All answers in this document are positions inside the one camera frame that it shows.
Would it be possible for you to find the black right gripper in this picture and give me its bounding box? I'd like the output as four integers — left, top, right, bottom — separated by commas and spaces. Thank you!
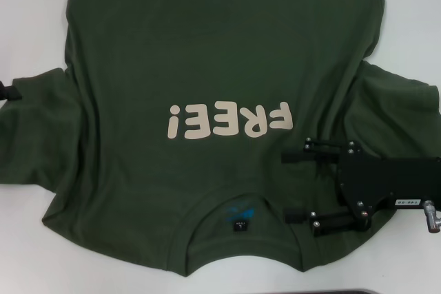
280, 137, 441, 238

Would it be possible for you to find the dark green FREE t-shirt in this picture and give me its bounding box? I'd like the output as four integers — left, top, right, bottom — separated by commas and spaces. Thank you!
0, 0, 441, 280

